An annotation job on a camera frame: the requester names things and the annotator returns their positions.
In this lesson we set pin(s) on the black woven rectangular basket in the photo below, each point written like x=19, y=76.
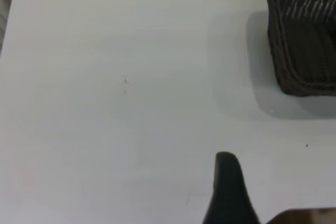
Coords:
x=302, y=51

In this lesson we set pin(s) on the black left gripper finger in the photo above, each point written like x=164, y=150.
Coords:
x=228, y=192

